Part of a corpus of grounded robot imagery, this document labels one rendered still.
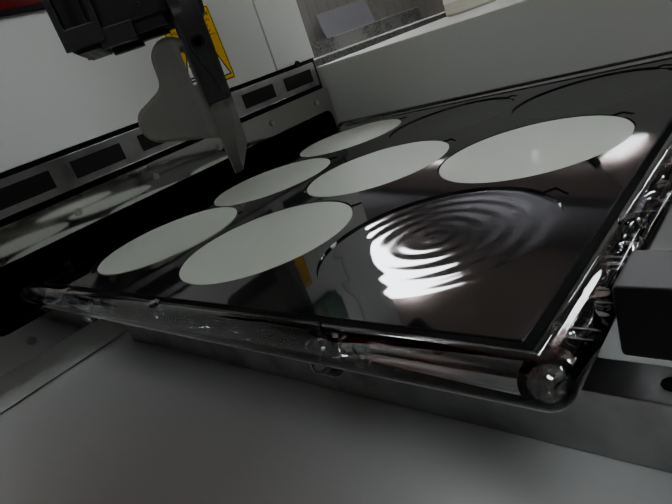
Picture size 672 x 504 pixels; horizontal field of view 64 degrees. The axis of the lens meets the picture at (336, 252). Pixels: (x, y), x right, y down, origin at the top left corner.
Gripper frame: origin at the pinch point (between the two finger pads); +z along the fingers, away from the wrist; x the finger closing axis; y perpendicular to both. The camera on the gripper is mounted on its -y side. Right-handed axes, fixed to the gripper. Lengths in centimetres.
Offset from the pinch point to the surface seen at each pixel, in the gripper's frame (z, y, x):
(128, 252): 3.8, 9.9, -0.5
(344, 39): -5, -127, -410
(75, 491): 11.8, 15.0, 11.8
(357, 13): -37, -305, -906
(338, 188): 3.9, -4.6, 4.4
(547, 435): 11.4, -5.8, 22.4
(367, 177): 3.9, -6.7, 4.5
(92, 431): 11.8, 15.0, 6.4
